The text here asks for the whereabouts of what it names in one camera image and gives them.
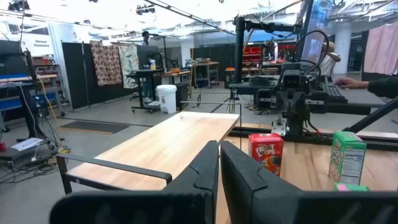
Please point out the person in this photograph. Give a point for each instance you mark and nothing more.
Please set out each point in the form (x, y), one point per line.
(328, 63)
(145, 39)

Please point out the person's hand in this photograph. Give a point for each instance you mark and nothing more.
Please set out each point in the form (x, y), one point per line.
(351, 83)

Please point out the brown patterned hanging cloth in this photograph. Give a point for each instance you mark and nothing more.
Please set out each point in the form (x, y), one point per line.
(105, 63)

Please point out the wooden workbench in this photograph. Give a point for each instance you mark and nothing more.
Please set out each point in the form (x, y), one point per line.
(205, 64)
(175, 73)

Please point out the white trash bin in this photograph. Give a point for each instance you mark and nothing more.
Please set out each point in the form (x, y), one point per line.
(166, 99)

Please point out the black rolling desk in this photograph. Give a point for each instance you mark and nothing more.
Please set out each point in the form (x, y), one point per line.
(144, 73)

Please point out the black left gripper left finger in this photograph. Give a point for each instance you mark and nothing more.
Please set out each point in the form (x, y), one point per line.
(192, 199)

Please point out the green Apple Jacks cereal box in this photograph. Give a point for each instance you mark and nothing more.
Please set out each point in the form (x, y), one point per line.
(351, 187)
(348, 158)

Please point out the computer monitor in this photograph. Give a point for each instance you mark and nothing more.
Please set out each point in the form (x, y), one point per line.
(314, 37)

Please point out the black floor mat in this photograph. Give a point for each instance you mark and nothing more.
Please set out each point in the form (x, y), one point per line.
(93, 127)

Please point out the yellow bottle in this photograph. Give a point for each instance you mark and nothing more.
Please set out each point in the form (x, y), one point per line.
(152, 65)

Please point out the red storage shelving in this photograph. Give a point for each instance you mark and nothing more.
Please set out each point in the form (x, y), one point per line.
(252, 54)

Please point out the black operator desk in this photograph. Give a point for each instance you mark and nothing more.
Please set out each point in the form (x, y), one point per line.
(357, 98)

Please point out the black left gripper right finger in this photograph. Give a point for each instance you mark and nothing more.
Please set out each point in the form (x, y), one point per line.
(258, 199)

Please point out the black trash bin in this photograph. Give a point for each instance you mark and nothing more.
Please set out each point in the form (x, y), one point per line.
(182, 96)

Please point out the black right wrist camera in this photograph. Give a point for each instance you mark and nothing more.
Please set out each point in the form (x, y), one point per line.
(293, 81)

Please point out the small red object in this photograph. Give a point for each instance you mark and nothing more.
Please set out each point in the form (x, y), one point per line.
(2, 147)

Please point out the black ceiling spotlight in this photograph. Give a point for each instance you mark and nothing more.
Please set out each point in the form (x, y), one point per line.
(145, 9)
(18, 5)

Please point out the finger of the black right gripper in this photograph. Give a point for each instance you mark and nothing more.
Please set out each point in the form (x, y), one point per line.
(300, 107)
(283, 107)

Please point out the silver corner bracket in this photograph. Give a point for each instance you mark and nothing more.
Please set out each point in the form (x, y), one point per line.
(279, 127)

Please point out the person's forearm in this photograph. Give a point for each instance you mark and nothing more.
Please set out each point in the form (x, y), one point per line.
(384, 87)

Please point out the red Froot Loops cereal box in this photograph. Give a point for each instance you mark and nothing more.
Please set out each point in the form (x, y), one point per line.
(265, 152)

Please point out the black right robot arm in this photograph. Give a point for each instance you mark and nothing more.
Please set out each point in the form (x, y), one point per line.
(297, 130)

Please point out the white column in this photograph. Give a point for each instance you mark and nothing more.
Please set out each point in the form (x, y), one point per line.
(343, 49)

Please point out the white paper sheet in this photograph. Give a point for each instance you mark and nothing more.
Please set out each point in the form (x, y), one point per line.
(27, 144)

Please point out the pink hanging cloth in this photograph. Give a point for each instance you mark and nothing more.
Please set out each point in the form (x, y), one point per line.
(382, 49)

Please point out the black monitor stand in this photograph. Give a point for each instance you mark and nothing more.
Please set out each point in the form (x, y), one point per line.
(239, 56)

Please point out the black aluminium table frame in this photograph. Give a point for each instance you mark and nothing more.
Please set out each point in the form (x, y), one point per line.
(382, 144)

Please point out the white floral hanging cloth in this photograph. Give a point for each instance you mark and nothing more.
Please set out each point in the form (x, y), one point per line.
(129, 67)

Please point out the black keyboard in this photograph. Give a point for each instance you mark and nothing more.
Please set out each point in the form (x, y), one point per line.
(334, 91)

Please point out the black workstation frame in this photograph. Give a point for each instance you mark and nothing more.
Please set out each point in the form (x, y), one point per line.
(29, 102)

